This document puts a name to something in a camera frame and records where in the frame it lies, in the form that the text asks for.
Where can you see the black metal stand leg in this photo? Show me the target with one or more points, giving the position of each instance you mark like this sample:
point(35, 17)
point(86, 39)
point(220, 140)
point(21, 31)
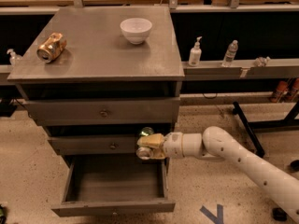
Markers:
point(238, 111)

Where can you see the grey open bottom drawer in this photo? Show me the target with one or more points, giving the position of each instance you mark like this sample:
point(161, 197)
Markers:
point(115, 184)

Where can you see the crushed green soda can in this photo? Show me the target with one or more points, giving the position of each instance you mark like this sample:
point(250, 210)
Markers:
point(144, 153)

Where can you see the crumpled clear plastic wrapper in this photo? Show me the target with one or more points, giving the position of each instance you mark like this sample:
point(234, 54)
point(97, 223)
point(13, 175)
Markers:
point(261, 61)

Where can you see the white pump bottle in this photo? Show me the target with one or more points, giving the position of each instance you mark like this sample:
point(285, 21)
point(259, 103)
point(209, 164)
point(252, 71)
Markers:
point(195, 53)

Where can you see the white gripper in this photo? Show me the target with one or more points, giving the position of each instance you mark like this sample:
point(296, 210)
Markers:
point(174, 145)

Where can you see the grey top drawer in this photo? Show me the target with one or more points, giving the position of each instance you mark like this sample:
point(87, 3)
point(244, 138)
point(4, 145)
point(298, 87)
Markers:
point(103, 111)

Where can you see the clear pump bottle left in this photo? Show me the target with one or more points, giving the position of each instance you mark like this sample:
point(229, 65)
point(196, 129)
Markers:
point(13, 56)

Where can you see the grey middle drawer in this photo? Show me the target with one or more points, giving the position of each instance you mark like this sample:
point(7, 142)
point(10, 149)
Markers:
point(94, 144)

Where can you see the grey drawer cabinet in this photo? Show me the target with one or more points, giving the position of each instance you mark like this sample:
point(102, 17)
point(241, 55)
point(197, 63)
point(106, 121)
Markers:
point(98, 62)

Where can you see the white ceramic bowl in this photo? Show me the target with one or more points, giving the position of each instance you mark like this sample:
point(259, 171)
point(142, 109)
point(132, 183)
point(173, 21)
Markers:
point(136, 30)

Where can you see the orange bottle under shelf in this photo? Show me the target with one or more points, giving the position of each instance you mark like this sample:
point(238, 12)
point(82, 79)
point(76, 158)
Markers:
point(292, 91)
point(279, 91)

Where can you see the black caster wheel base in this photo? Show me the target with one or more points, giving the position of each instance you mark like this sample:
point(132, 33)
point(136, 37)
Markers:
point(277, 213)

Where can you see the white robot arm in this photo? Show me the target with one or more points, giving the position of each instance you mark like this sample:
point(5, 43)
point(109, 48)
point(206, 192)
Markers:
point(215, 144)

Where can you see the crushed orange soda can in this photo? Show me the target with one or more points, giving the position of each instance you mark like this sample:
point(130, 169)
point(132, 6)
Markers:
point(51, 48)

